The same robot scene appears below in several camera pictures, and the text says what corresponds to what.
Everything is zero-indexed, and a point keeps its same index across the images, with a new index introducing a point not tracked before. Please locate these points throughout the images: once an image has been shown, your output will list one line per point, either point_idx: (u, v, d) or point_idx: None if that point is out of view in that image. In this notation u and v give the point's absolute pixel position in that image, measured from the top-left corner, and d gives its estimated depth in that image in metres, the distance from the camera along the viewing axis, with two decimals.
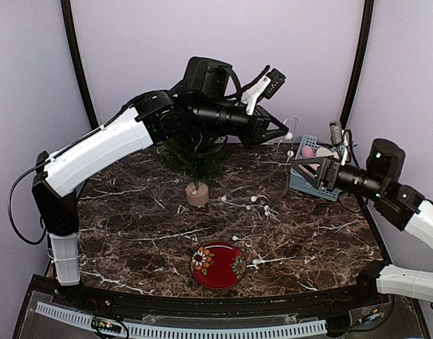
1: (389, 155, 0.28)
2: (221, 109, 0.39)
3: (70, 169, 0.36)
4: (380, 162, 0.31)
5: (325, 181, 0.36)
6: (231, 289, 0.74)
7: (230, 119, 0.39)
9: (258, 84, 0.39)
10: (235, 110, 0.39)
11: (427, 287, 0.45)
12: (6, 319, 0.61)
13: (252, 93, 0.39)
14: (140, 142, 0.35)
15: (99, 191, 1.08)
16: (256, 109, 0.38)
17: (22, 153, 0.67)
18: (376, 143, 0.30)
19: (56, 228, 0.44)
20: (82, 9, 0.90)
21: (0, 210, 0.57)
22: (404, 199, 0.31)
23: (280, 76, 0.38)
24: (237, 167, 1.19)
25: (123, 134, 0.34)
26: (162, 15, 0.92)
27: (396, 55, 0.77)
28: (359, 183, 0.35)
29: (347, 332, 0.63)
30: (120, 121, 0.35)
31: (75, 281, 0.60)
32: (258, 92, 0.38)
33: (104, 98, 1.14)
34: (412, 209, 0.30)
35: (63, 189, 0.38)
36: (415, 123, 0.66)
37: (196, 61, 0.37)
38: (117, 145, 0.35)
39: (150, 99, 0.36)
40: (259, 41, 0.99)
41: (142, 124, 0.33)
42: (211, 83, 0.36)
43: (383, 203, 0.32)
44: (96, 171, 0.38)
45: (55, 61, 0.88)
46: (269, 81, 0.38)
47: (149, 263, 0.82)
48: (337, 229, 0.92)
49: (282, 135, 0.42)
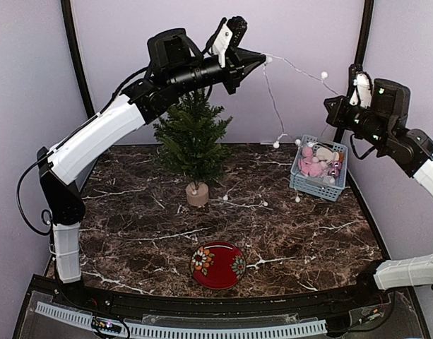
1: (394, 89, 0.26)
2: (196, 68, 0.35)
3: (73, 157, 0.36)
4: (383, 99, 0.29)
5: (330, 116, 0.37)
6: (231, 289, 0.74)
7: (208, 76, 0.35)
9: (220, 40, 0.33)
10: (209, 64, 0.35)
11: (423, 268, 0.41)
12: (6, 319, 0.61)
13: (218, 49, 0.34)
14: (134, 123, 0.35)
15: (99, 191, 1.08)
16: (228, 60, 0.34)
17: (21, 153, 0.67)
18: (380, 80, 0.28)
19: (63, 217, 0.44)
20: (82, 8, 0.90)
21: (0, 211, 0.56)
22: (418, 143, 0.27)
23: (239, 21, 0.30)
24: (237, 167, 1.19)
25: (116, 117, 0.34)
26: (162, 15, 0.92)
27: (397, 55, 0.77)
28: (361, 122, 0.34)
29: (347, 332, 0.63)
30: (111, 106, 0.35)
31: (76, 277, 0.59)
32: (223, 49, 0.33)
33: (104, 98, 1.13)
34: (426, 153, 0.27)
35: (68, 178, 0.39)
36: (415, 123, 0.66)
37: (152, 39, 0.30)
38: (111, 128, 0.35)
39: (135, 85, 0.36)
40: (259, 42, 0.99)
41: (135, 106, 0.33)
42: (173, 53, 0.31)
43: (393, 144, 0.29)
44: (97, 156, 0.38)
45: (54, 61, 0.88)
46: (231, 36, 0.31)
47: (149, 263, 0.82)
48: (338, 229, 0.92)
49: (262, 64, 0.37)
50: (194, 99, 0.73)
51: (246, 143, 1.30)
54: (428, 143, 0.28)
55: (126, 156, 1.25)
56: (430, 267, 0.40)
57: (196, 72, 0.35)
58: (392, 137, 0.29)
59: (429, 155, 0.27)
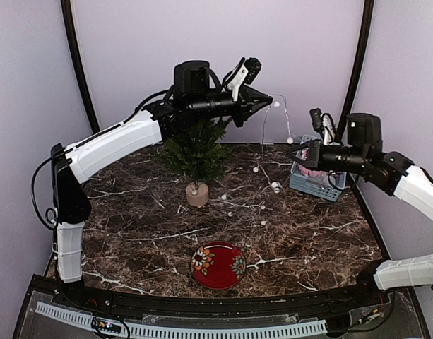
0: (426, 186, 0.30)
1: (364, 121, 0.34)
2: (210, 98, 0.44)
3: (92, 158, 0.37)
4: (358, 131, 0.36)
5: (311, 160, 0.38)
6: (231, 289, 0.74)
7: (221, 105, 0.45)
9: (236, 77, 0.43)
10: (223, 97, 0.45)
11: (424, 268, 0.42)
12: (5, 319, 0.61)
13: (234, 84, 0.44)
14: (153, 138, 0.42)
15: (99, 191, 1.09)
16: (239, 95, 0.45)
17: (22, 154, 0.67)
18: (351, 116, 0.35)
19: (69, 215, 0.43)
20: (82, 9, 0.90)
21: (0, 211, 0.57)
22: (391, 163, 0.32)
23: (255, 64, 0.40)
24: (237, 167, 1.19)
25: (143, 129, 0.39)
26: (162, 15, 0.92)
27: (397, 54, 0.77)
28: (343, 159, 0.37)
29: (347, 332, 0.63)
30: (135, 119, 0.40)
31: (77, 276, 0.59)
32: (239, 83, 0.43)
33: (104, 98, 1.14)
34: (400, 171, 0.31)
35: (82, 176, 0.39)
36: (414, 123, 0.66)
37: (179, 68, 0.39)
38: (134, 138, 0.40)
39: (157, 104, 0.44)
40: (259, 42, 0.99)
41: (157, 123, 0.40)
42: (196, 83, 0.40)
43: (370, 169, 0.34)
44: (113, 161, 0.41)
45: (55, 61, 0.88)
46: (246, 74, 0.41)
47: (149, 263, 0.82)
48: (338, 229, 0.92)
49: (269, 104, 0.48)
50: None
51: (246, 143, 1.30)
54: (403, 162, 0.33)
55: (126, 156, 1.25)
56: (430, 267, 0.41)
57: (211, 102, 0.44)
58: (368, 163, 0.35)
59: (403, 172, 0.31)
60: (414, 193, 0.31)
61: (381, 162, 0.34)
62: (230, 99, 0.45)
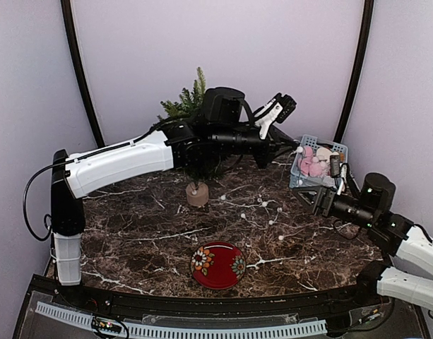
0: (424, 248, 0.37)
1: (380, 189, 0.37)
2: (237, 133, 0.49)
3: (95, 174, 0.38)
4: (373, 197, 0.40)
5: (321, 206, 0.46)
6: (231, 289, 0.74)
7: (246, 141, 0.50)
9: (271, 113, 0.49)
10: (249, 133, 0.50)
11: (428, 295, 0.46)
12: (6, 319, 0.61)
13: (265, 121, 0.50)
14: (164, 163, 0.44)
15: (99, 191, 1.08)
16: (268, 133, 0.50)
17: (21, 154, 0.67)
18: (369, 181, 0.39)
19: (61, 227, 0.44)
20: (81, 9, 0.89)
21: None
22: (393, 228, 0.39)
23: (289, 104, 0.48)
24: (237, 167, 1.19)
25: (155, 152, 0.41)
26: (162, 14, 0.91)
27: (398, 54, 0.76)
28: (352, 212, 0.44)
29: (347, 331, 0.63)
30: (150, 140, 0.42)
31: (76, 282, 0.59)
32: (270, 119, 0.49)
33: (104, 99, 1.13)
34: (400, 236, 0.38)
35: (79, 192, 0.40)
36: (415, 124, 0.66)
37: (213, 93, 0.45)
38: (145, 160, 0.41)
39: (176, 128, 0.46)
40: (259, 42, 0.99)
41: (169, 149, 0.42)
42: (227, 111, 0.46)
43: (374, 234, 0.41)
44: (120, 179, 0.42)
45: (55, 61, 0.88)
46: (280, 109, 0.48)
47: (149, 263, 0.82)
48: (337, 229, 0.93)
49: (292, 147, 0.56)
50: (194, 100, 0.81)
51: None
54: (403, 224, 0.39)
55: None
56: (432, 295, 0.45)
57: (237, 136, 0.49)
58: (374, 226, 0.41)
59: (403, 236, 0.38)
60: (415, 252, 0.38)
61: (385, 225, 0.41)
62: (258, 136, 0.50)
